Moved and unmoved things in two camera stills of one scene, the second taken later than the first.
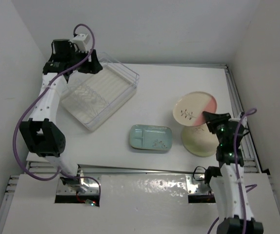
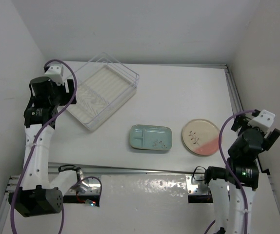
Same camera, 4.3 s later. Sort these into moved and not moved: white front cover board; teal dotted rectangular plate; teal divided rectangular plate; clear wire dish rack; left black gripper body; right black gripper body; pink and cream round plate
Moved: right black gripper body; left black gripper body; pink and cream round plate
Not moved: white front cover board; teal dotted rectangular plate; teal divided rectangular plate; clear wire dish rack
